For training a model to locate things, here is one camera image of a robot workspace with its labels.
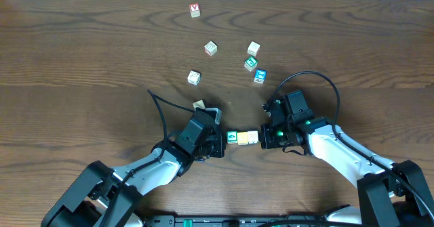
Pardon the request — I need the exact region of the green number 4 block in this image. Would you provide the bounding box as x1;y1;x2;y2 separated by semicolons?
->
226;131;238;144

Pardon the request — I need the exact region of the wooden block teal side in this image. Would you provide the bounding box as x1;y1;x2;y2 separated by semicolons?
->
247;131;259;144

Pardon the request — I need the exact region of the yellow wooden block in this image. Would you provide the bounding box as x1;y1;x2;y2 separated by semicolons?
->
237;132;249;145

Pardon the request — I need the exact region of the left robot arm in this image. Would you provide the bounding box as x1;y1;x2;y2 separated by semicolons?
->
41;125;226;226

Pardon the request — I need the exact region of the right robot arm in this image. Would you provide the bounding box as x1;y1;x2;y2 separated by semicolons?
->
260;94;433;226

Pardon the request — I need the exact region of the wooden block green side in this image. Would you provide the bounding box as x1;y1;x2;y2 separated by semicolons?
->
193;100;206;110

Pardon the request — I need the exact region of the blue letter block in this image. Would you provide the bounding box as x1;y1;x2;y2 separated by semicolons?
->
254;69;267;84

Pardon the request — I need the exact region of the wooden block patterned top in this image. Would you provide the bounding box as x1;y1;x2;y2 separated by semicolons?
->
187;70;201;85

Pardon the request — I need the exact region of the green J letter block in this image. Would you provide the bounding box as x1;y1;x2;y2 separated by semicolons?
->
244;56;258;72

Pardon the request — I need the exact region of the plain wooden block upper right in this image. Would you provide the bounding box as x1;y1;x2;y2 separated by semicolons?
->
248;41;260;56

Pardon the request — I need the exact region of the wooden block red side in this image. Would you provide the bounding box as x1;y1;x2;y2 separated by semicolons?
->
204;41;218;56

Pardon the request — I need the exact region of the red V letter block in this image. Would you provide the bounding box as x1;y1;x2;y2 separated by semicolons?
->
189;3;201;18

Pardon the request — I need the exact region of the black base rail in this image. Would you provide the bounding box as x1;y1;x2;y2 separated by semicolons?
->
144;214;325;227

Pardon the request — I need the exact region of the left black cable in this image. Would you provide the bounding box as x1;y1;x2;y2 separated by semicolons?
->
98;89;196;227

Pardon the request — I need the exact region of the black cable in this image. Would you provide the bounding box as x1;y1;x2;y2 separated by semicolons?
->
266;70;434;214
98;89;196;227

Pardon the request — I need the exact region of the right black cable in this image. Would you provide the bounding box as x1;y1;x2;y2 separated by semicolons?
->
266;70;434;214

